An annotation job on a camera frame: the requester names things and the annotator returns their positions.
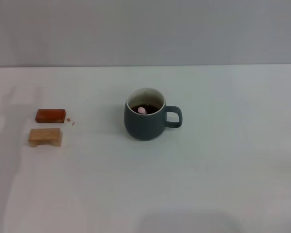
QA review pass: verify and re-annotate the light wooden bridge block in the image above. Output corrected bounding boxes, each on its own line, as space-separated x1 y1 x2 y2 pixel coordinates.
28 128 63 148

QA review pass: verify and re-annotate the grey ceramic mug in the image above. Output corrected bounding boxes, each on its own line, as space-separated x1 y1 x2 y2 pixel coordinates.
123 87 183 142

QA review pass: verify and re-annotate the red-brown wooden block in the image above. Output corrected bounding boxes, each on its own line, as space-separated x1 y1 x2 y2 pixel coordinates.
35 108 66 124

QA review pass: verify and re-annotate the dark coffee liquid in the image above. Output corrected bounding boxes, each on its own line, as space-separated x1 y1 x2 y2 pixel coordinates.
130 103 162 115

